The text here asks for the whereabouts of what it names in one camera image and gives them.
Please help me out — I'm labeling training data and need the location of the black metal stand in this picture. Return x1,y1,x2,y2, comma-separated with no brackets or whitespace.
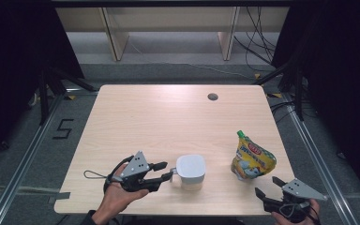
252,59,306,122
37,66,98,127

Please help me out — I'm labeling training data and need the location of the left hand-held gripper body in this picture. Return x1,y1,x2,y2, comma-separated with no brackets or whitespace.
117,151,162,193

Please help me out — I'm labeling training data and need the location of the grey floor tape strip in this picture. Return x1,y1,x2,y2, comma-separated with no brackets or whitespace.
0,185,71,204

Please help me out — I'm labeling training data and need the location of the black curtain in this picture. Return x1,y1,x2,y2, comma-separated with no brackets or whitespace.
0,0,86,163
271,0,360,201

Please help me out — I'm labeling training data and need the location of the yellow seasoning pouch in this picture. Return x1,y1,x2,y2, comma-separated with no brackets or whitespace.
230,129,278,182

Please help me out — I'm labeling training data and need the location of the light wooden shelf unit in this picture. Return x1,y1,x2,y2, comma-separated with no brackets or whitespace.
55,6,290,62

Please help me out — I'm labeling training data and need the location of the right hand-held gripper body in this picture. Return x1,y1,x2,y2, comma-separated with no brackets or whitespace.
262,177,328,224

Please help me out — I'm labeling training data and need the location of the person's right hand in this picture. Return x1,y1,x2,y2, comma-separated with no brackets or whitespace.
270,200,322,225

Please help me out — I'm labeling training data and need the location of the clear jar with white lid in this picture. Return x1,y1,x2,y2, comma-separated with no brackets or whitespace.
169,154,207,192

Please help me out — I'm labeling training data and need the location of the metal floor rail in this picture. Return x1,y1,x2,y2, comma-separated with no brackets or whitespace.
0,93,73,225
279,92,360,225

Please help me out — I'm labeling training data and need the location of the person's left hand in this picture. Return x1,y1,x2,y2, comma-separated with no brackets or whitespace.
94,163,150,225

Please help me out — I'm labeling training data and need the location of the black wrist strap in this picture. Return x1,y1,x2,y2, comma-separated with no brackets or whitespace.
83,155,135,193
277,201,322,225

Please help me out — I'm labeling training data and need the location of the black cable bundle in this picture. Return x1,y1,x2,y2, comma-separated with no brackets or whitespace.
233,6,278,73

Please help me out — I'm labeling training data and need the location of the black floor cable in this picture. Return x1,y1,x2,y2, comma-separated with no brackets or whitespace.
269,98,298,124

